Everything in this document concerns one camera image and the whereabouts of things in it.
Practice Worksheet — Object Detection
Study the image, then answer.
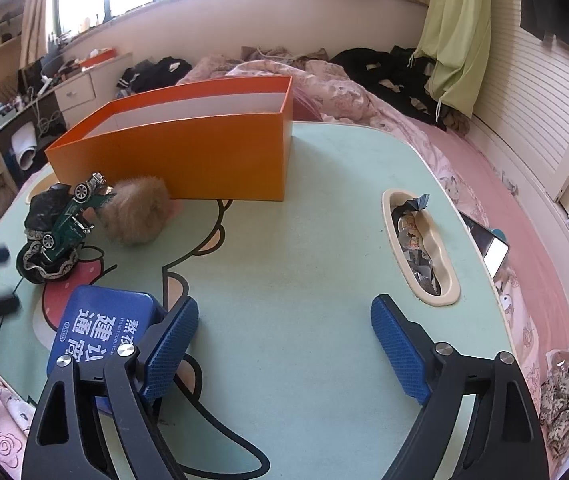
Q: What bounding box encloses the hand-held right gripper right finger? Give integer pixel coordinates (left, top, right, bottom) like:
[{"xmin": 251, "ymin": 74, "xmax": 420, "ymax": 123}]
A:
[{"xmin": 370, "ymin": 294, "xmax": 550, "ymax": 480}]

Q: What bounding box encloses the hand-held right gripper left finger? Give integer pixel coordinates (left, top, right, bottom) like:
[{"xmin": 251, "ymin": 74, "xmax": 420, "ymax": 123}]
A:
[{"xmin": 21, "ymin": 296, "xmax": 200, "ymax": 480}]

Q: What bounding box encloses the black lace-trimmed pouch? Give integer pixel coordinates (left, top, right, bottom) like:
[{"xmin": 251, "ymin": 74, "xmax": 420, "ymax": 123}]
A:
[{"xmin": 17, "ymin": 183, "xmax": 90, "ymax": 285}]

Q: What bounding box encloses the blue tin box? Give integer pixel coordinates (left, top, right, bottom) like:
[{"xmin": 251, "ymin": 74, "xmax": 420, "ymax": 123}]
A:
[{"xmin": 47, "ymin": 285, "xmax": 168, "ymax": 378}]

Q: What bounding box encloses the green toy car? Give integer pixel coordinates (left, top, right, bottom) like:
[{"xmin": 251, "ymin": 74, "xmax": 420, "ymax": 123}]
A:
[{"xmin": 38, "ymin": 172, "xmax": 118, "ymax": 263}]

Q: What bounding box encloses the brown fluffy ball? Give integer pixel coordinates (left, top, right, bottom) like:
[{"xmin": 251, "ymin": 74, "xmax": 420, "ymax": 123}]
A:
[{"xmin": 99, "ymin": 177, "xmax": 172, "ymax": 247}]

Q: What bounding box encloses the orange cardboard box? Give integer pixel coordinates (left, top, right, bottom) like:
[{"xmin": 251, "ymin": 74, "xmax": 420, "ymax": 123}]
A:
[{"xmin": 44, "ymin": 75, "xmax": 295, "ymax": 202}]

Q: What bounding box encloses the green cartoon-print desktop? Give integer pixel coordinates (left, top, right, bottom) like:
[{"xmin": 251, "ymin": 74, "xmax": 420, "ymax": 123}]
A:
[{"xmin": 0, "ymin": 122, "xmax": 527, "ymax": 480}]

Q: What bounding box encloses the white roll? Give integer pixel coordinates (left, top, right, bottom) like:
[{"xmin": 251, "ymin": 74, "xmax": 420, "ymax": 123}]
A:
[{"xmin": 10, "ymin": 124, "xmax": 40, "ymax": 171}]

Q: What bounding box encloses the black smartphone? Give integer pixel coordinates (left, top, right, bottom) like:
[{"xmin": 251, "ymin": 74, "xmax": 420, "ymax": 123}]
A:
[{"xmin": 458, "ymin": 211, "xmax": 511, "ymax": 279}]

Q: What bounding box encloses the patterned cloth pile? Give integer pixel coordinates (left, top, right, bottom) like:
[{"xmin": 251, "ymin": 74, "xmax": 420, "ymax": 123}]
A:
[{"xmin": 539, "ymin": 347, "xmax": 569, "ymax": 443}]

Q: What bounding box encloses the white desk with drawers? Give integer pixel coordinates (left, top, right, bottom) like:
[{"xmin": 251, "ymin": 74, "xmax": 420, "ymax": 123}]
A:
[{"xmin": 0, "ymin": 52, "xmax": 132, "ymax": 171}]

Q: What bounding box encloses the small orange box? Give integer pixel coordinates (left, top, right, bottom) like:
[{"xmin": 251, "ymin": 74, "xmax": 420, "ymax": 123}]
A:
[{"xmin": 80, "ymin": 49, "xmax": 118, "ymax": 68}]

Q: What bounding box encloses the black striped garment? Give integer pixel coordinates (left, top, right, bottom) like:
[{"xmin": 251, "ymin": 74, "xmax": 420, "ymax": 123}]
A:
[{"xmin": 114, "ymin": 56, "xmax": 192, "ymax": 96}]

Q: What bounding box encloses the mauve pillow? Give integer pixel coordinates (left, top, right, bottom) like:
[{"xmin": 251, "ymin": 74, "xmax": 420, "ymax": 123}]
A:
[{"xmin": 291, "ymin": 85, "xmax": 322, "ymax": 122}]

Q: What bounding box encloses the white slatted panel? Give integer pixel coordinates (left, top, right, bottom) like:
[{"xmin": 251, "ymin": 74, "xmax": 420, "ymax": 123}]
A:
[{"xmin": 469, "ymin": 0, "xmax": 569, "ymax": 221}]

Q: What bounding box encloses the black clothes pile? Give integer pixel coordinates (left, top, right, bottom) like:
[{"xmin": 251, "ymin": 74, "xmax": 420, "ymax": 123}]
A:
[{"xmin": 329, "ymin": 46, "xmax": 447, "ymax": 128}]

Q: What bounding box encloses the beige garment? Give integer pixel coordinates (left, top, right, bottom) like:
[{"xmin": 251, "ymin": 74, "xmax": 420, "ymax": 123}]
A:
[{"xmin": 242, "ymin": 46, "xmax": 330, "ymax": 68}]

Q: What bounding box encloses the green hanging cloth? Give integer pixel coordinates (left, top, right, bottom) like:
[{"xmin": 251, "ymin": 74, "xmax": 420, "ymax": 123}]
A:
[{"xmin": 417, "ymin": 0, "xmax": 492, "ymax": 116}]

